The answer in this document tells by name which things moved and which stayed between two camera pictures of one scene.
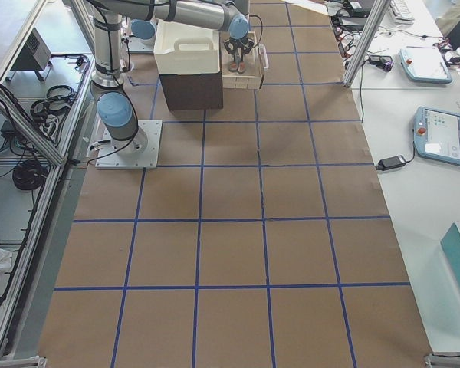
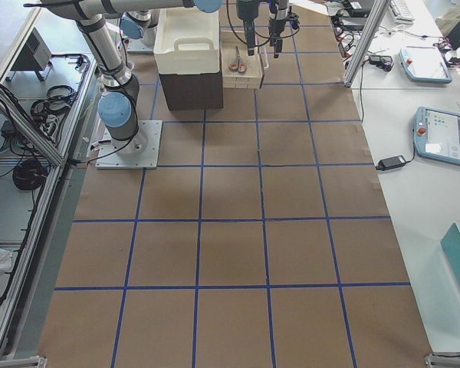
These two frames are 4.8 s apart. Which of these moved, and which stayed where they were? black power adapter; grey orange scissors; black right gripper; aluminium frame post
Moved: black right gripper
Stayed: grey orange scissors; aluminium frame post; black power adapter
